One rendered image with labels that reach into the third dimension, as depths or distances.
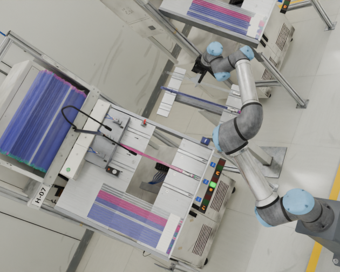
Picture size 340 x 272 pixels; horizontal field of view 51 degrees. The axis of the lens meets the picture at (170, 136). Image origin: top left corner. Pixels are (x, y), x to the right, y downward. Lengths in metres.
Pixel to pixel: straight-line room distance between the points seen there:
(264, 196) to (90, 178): 1.01
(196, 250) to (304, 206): 1.21
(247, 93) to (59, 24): 2.52
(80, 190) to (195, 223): 0.88
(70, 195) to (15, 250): 1.74
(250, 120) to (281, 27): 1.78
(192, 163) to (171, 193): 0.22
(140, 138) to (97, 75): 1.83
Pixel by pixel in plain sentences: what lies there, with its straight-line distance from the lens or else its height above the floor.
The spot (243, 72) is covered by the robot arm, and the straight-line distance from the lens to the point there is 1.70.
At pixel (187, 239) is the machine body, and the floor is 0.32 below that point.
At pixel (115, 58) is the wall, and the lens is 3.99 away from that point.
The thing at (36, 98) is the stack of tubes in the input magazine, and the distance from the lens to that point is 2.02.
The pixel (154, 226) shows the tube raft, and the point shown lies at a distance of 2.05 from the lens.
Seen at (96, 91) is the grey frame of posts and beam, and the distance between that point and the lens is 2.19.
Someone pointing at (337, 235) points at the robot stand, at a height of 0.50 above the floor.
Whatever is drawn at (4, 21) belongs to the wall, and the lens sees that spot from 3.61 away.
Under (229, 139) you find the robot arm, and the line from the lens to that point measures 1.57.
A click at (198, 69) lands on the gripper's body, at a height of 1.08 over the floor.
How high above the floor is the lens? 2.16
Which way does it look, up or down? 36 degrees down
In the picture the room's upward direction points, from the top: 55 degrees counter-clockwise
